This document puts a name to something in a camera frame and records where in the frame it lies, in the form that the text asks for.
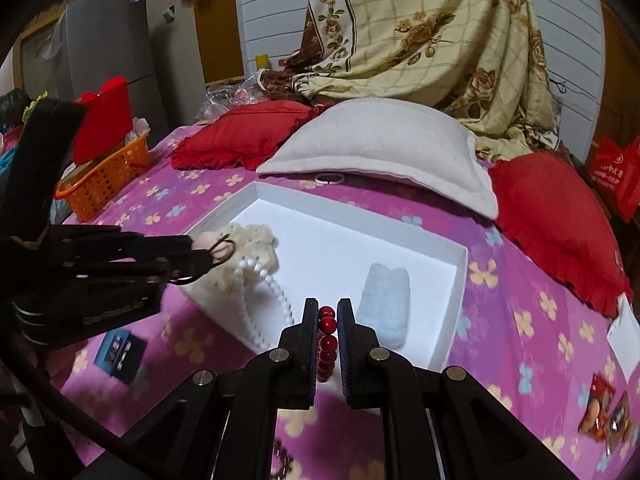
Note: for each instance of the snack packets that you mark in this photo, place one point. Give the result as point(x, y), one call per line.
point(602, 420)

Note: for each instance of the light blue fuzzy clip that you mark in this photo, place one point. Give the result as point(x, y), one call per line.
point(385, 304)

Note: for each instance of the cream dotted scrunchie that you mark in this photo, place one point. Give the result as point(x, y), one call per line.
point(245, 258)

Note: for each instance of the cream floral quilt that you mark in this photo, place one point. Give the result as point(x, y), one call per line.
point(481, 62)

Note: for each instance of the white paper card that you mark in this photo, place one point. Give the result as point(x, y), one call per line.
point(624, 337)

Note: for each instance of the grey white pillow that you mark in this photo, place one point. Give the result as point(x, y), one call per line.
point(392, 140)

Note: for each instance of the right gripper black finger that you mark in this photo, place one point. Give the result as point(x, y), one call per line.
point(221, 426)
point(436, 425)

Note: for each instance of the pink floral bed sheet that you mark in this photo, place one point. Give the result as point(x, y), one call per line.
point(525, 338)

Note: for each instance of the red box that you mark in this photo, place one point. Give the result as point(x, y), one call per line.
point(106, 122)

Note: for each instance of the red shopping bag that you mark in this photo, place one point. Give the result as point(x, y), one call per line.
point(614, 172)

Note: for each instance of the red frilled pillow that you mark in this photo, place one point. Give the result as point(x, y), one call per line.
point(245, 136)

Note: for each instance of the clear plastic bag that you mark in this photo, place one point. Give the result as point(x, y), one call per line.
point(226, 95)

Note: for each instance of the white shallow box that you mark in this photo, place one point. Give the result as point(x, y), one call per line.
point(325, 249)

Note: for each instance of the blue hair claw clip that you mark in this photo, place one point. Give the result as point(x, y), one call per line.
point(120, 355)

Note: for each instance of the grey refrigerator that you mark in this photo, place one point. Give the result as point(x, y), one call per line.
point(152, 44)

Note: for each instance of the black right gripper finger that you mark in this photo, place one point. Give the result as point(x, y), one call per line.
point(181, 268)
point(165, 247)

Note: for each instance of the orange plastic basket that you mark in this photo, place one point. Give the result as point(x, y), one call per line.
point(99, 182)

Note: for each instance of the silver bangle by pillow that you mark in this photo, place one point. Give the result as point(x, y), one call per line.
point(329, 178)

